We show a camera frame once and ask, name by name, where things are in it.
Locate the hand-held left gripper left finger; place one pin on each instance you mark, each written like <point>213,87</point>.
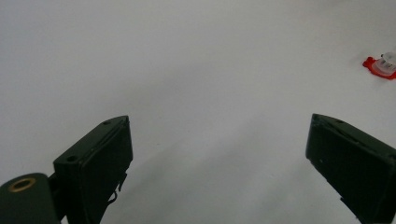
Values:
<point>93,161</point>

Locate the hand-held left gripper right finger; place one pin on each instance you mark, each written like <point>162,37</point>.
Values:
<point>358,165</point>

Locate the small clear cup red lid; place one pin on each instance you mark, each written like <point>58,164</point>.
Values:
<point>370,65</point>

